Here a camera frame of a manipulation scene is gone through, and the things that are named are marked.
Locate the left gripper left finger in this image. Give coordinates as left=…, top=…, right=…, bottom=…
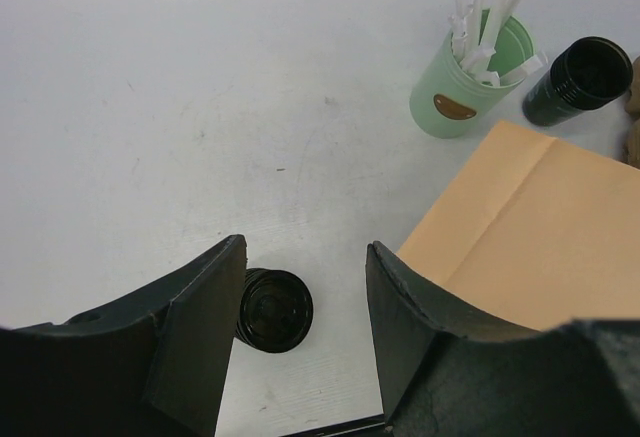
left=1, top=235, right=246, bottom=436

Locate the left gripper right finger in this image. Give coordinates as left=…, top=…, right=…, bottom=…
left=365, top=242, right=639, bottom=436

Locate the brown paper bag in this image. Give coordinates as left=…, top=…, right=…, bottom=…
left=398, top=122, right=639, bottom=330

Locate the green straw holder cup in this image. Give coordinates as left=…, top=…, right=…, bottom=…
left=409, top=17, right=536, bottom=138

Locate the brown pulp cup carrier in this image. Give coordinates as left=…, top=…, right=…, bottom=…
left=624, top=57, right=640, bottom=169

